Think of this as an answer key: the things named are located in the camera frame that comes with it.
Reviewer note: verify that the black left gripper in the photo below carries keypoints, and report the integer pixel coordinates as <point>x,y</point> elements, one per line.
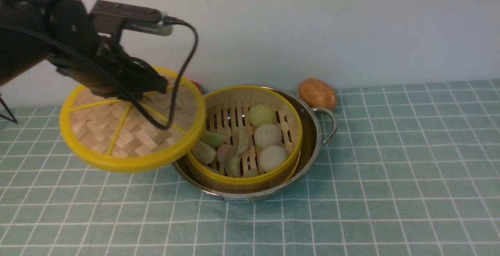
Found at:
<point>108,70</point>

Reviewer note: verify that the bamboo steamer basket yellow rim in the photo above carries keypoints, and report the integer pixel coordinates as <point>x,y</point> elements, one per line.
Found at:
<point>227,108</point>

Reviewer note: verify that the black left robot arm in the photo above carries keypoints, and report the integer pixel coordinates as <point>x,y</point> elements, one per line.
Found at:
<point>32,29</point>

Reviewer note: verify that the stainless steel pot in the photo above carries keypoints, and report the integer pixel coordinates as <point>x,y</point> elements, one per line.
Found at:
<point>319,125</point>

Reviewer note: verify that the red bell pepper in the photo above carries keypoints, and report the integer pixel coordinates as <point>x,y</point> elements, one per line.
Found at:
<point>198,86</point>

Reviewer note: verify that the white dumpling left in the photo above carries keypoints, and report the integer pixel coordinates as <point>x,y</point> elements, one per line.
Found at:
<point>203,153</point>

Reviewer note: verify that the white dumpling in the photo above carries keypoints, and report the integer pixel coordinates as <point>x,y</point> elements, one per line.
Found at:
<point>203,153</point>
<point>241,140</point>

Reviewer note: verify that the pink dumpling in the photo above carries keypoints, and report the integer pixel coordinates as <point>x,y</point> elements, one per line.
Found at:
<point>224,153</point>

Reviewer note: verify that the white dumpling centre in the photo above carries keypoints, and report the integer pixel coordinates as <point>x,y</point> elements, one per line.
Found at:
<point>241,140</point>

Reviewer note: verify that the green round bun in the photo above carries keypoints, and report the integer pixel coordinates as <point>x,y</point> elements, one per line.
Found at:
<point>260,115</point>

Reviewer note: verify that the green dumpling lower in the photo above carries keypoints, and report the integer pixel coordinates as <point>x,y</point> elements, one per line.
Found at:
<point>232,167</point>

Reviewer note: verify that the white round bun upper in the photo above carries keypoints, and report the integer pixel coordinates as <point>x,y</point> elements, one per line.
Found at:
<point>267,135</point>

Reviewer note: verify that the white round bun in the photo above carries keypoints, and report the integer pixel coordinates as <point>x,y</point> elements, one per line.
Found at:
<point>267,135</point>
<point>272,157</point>

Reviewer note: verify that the green dumpling at rim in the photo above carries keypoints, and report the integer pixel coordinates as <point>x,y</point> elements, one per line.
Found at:
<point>251,173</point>

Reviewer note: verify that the white round bun lower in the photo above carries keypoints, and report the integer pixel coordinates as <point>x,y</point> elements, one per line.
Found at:
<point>272,157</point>

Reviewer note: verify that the brown potato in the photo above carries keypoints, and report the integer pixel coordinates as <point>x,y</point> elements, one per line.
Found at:
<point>317,93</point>

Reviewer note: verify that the green checked tablecloth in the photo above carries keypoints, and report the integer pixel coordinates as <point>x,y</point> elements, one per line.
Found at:
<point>412,171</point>

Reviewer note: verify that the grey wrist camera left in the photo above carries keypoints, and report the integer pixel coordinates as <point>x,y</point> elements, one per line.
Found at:
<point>112,18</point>

